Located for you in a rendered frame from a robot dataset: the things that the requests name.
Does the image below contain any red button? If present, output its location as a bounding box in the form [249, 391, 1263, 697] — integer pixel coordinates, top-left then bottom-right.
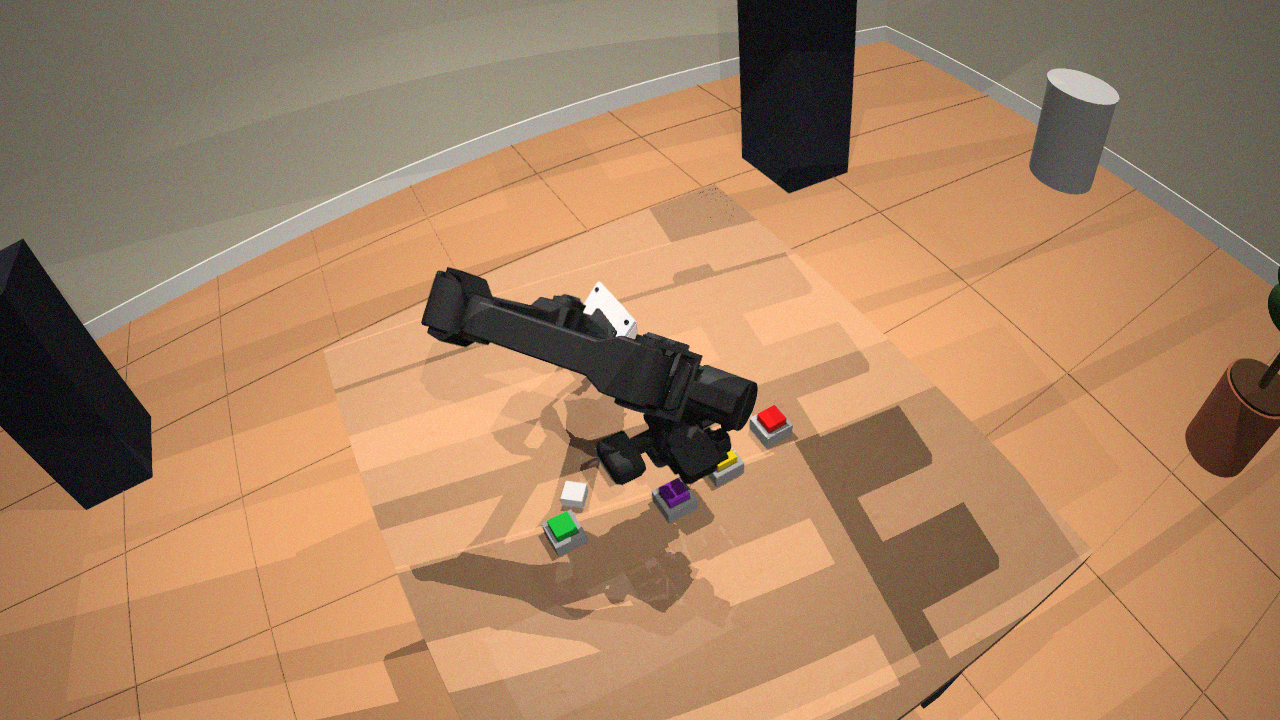
[749, 405, 794, 448]

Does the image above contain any yellow button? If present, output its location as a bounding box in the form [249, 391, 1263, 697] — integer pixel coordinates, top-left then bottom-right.
[708, 447, 744, 488]

